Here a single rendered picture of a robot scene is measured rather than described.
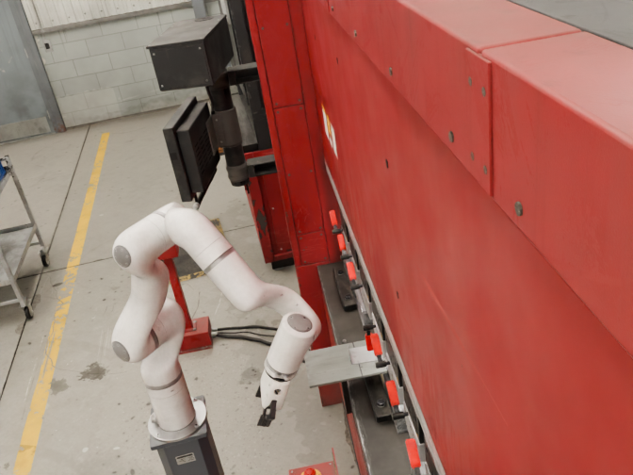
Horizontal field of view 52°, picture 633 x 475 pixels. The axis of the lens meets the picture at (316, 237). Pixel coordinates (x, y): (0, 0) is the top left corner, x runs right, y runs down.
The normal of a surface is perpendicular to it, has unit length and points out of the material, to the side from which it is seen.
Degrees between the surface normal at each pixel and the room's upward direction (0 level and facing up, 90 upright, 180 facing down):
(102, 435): 0
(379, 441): 0
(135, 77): 90
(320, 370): 0
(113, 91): 90
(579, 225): 90
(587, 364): 90
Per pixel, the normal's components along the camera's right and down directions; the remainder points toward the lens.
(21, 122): 0.21, 0.45
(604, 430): -0.98, 0.19
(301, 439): -0.15, -0.86
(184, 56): -0.07, 0.50
